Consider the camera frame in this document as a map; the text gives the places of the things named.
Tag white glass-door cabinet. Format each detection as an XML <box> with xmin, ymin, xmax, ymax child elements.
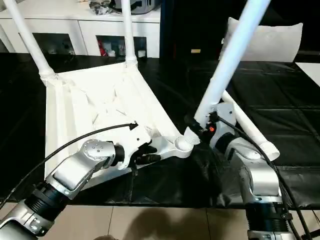
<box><xmin>0</xmin><ymin>7</ymin><xmax>161</xmax><ymax>58</ymax></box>

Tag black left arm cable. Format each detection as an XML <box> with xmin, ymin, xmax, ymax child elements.
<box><xmin>0</xmin><ymin>121</ymin><xmax>140</xmax><ymax>203</ymax></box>

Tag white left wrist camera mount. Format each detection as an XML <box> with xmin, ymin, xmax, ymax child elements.
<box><xmin>119</xmin><ymin>122</ymin><xmax>153</xmax><ymax>171</ymax></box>

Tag grey cushion with metal fittings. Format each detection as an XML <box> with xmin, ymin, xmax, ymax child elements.
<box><xmin>218</xmin><ymin>16</ymin><xmax>304</xmax><ymax>63</ymax></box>

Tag white flat board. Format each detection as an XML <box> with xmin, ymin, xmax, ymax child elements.
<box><xmin>294</xmin><ymin>61</ymin><xmax>320</xmax><ymax>88</ymax></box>

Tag white plastic table top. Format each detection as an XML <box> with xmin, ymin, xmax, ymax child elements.
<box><xmin>44</xmin><ymin>59</ymin><xmax>195</xmax><ymax>186</ymax></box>

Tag black table mat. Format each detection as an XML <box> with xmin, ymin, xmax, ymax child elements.
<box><xmin>0</xmin><ymin>52</ymin><xmax>320</xmax><ymax>208</ymax></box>

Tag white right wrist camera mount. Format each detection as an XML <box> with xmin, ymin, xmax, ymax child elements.
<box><xmin>207</xmin><ymin>102</ymin><xmax>237</xmax><ymax>148</ymax></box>

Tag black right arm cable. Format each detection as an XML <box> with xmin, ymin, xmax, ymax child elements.
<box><xmin>212</xmin><ymin>113</ymin><xmax>313</xmax><ymax>240</ymax></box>

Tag black box with gold label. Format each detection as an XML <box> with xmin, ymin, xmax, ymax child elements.
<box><xmin>159</xmin><ymin>0</ymin><xmax>247</xmax><ymax>61</ymax></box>

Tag white plastic table leg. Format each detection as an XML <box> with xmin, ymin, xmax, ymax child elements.
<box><xmin>2</xmin><ymin>0</ymin><xmax>60</xmax><ymax>87</ymax></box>
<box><xmin>221</xmin><ymin>89</ymin><xmax>280</xmax><ymax>161</ymax></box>
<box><xmin>184</xmin><ymin>0</ymin><xmax>272</xmax><ymax>146</ymax></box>
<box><xmin>121</xmin><ymin>0</ymin><xmax>138</xmax><ymax>70</ymax></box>

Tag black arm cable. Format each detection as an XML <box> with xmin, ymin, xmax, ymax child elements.
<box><xmin>0</xmin><ymin>121</ymin><xmax>140</xmax><ymax>203</ymax></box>
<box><xmin>212</xmin><ymin>113</ymin><xmax>313</xmax><ymax>240</ymax></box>

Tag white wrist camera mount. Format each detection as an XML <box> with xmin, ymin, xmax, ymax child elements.
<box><xmin>207</xmin><ymin>102</ymin><xmax>237</xmax><ymax>148</ymax></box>
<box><xmin>119</xmin><ymin>122</ymin><xmax>153</xmax><ymax>171</ymax></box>

